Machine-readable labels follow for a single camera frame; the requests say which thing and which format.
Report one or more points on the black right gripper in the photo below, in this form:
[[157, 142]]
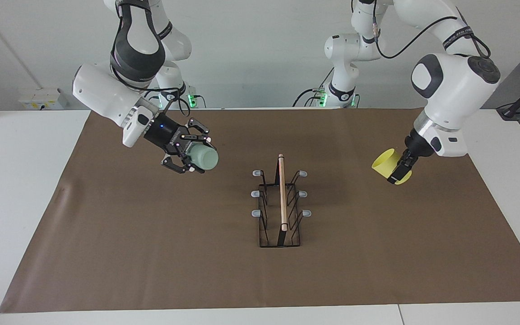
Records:
[[165, 133]]

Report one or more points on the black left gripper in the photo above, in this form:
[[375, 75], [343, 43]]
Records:
[[418, 145]]

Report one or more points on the pale green plastic cup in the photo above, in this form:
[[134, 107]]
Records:
[[203, 159]]

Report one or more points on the white wall socket box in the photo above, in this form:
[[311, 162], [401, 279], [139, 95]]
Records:
[[43, 99]]

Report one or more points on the yellow plastic cup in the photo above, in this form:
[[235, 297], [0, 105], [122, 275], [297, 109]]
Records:
[[384, 164]]

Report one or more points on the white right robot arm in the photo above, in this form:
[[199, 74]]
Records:
[[102, 92]]

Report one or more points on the brown paper table mat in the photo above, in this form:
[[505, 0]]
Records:
[[151, 248]]

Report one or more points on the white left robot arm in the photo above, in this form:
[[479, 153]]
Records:
[[454, 85]]

